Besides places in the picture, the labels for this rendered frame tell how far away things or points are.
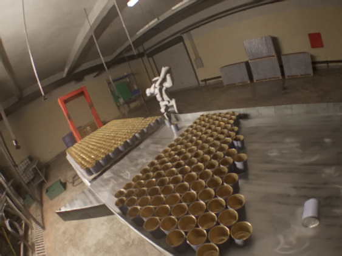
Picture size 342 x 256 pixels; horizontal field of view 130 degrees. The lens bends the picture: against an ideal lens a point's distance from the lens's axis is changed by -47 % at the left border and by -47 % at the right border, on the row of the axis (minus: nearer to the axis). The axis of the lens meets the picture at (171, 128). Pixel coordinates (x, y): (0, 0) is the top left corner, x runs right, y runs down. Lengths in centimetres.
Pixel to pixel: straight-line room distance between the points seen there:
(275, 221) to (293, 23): 914
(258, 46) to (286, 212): 725
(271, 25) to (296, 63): 268
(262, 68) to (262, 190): 716
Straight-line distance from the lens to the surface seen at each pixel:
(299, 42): 932
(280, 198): 69
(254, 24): 930
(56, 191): 485
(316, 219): 60
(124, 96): 1056
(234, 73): 790
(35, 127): 1037
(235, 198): 63
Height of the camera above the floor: 163
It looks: 20 degrees down
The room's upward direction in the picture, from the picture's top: 22 degrees counter-clockwise
